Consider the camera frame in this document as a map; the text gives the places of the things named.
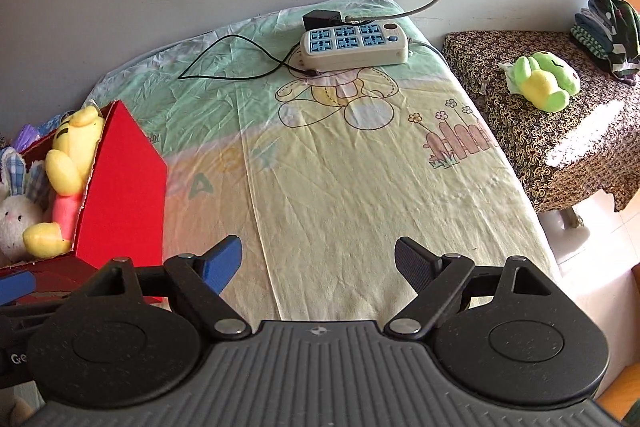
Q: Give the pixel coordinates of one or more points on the black power adapter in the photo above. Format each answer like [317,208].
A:
[322,19]

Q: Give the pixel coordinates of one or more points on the white rabbit plush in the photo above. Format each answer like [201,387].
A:
[17,217]

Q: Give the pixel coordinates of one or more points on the red cardboard box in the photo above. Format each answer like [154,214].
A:
[125,202]

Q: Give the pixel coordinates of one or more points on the green and yellow frog plush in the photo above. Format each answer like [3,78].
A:
[542,82]

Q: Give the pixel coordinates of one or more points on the stack of folded gloves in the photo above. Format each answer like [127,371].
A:
[612,32]

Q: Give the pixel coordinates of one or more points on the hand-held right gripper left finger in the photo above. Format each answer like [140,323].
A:
[225,262]

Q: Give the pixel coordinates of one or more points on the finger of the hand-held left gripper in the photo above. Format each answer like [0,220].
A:
[15,286]

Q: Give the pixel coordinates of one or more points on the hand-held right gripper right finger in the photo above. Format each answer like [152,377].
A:
[415,267]

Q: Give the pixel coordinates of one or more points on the white and blue power strip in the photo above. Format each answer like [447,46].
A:
[350,44]

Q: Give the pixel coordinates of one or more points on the yellow tiger plush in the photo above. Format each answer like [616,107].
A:
[75,142]

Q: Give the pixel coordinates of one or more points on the blue checkered cloth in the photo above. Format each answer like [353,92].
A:
[55,122]

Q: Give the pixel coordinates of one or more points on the printed pastel bedsheet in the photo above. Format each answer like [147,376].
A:
[350,187]

